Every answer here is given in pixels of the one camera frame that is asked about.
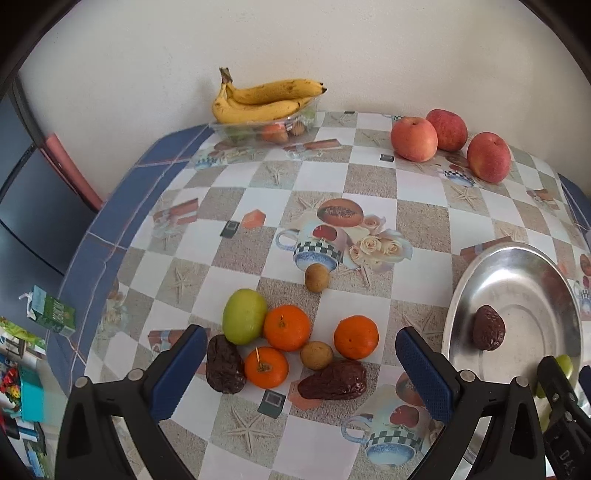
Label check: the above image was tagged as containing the pale red apple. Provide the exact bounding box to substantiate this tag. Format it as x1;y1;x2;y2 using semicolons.
391;117;438;163

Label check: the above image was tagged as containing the dark red apple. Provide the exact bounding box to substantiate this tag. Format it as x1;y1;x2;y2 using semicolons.
426;109;468;152

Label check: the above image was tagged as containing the patterned plastic tablecloth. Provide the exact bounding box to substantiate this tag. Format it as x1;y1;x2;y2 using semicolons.
50;111;590;479

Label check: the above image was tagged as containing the dark dried date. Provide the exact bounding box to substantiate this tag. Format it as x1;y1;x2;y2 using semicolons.
472;305;506;351
297;359;367;400
205;334;246;394

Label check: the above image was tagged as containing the green jujube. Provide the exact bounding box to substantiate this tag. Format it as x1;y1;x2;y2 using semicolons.
222;289;267;345
535;355;574;402

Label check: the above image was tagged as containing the brown longan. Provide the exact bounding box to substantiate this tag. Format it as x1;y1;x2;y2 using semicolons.
301;341;334;371
304;263;331;293

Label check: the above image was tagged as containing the green milk carton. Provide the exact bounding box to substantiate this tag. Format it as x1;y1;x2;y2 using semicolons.
18;285;76;337

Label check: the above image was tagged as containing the clear plastic fruit tray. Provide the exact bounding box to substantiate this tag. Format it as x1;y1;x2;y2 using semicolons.
209;99;318;147

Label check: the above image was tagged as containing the orange tangerine with stem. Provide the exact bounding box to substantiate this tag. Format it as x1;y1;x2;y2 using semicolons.
245;347;290;389

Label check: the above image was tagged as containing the steel round basin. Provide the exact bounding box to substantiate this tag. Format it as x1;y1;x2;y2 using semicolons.
442;242;583;389

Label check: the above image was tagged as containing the large red apple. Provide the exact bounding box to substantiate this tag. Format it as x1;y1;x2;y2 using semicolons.
467;132;512;184

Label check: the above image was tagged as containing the banana bunch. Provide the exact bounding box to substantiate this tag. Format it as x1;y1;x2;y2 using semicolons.
211;67;328;125

